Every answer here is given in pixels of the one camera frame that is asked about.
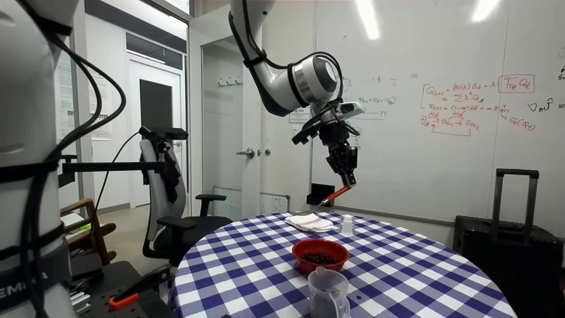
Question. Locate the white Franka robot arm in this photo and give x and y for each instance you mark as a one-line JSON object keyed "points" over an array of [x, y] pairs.
{"points": [[29, 146]]}

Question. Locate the black box on wall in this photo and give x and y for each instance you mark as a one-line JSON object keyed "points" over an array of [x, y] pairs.
{"points": [[318, 192]]}

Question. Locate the black wheeled suitcase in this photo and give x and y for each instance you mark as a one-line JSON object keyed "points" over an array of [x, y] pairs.
{"points": [[505, 258]]}

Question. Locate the black grey office chair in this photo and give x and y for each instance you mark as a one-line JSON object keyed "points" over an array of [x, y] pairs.
{"points": [[161, 235]]}

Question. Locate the wooden stool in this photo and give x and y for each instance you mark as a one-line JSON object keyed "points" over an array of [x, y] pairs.
{"points": [[89, 226]]}

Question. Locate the dark coffee beans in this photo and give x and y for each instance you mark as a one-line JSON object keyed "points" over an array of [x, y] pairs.
{"points": [[320, 258]]}

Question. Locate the folded white towel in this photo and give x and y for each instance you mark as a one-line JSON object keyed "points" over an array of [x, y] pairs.
{"points": [[309, 221]]}

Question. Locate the small white plastic bottle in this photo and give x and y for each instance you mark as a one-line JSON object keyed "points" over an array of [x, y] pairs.
{"points": [[348, 226]]}

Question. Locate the blue white checkered tablecloth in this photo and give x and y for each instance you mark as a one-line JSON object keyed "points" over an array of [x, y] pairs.
{"points": [[235, 282]]}

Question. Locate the black horizontal mounting bar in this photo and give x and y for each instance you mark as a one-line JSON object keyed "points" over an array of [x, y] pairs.
{"points": [[106, 166]]}

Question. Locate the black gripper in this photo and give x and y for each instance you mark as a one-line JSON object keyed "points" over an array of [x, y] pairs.
{"points": [[343, 150]]}

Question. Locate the black robot cart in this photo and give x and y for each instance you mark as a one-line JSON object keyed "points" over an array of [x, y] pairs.
{"points": [[112, 282]]}

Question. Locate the clear plastic jug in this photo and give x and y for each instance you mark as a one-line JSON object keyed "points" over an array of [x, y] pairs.
{"points": [[329, 293]]}

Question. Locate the wall whiteboard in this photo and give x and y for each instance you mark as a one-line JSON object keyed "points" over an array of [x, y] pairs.
{"points": [[447, 164]]}

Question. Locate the red plastic bowl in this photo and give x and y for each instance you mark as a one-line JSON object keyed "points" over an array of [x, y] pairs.
{"points": [[306, 265]]}

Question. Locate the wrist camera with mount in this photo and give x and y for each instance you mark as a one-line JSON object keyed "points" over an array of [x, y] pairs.
{"points": [[352, 108]]}

